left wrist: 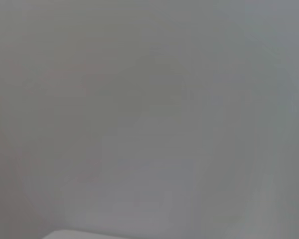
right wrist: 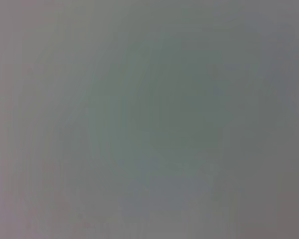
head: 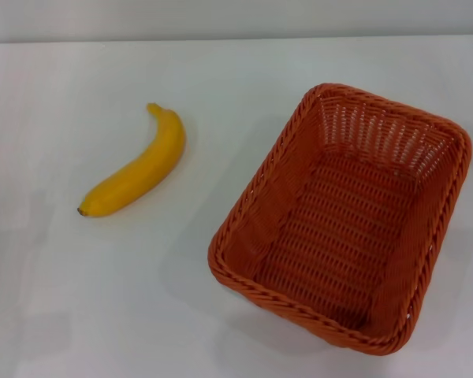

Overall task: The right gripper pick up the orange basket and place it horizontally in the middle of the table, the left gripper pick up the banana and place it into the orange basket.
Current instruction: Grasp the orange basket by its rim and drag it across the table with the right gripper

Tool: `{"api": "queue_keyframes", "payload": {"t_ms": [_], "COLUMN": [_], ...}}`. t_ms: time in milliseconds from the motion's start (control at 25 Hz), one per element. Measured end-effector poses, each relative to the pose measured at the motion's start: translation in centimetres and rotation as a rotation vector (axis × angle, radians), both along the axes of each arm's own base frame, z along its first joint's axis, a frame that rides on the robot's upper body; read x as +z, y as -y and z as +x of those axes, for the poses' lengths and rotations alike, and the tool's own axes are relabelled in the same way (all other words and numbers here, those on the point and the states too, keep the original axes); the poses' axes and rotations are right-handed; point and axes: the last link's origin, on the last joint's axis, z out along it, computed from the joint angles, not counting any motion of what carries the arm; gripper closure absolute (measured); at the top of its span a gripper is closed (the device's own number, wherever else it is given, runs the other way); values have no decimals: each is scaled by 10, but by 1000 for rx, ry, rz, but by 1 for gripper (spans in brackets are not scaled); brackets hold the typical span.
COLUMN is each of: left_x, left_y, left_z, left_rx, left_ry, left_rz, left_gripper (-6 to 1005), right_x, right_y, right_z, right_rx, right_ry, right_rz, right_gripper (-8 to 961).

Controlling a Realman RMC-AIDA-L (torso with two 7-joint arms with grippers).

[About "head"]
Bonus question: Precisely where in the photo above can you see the yellow banana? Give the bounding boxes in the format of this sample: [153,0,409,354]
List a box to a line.
[76,102,188,218]

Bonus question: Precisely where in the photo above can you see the orange woven plastic basket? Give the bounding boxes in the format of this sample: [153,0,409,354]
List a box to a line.
[207,82,473,349]

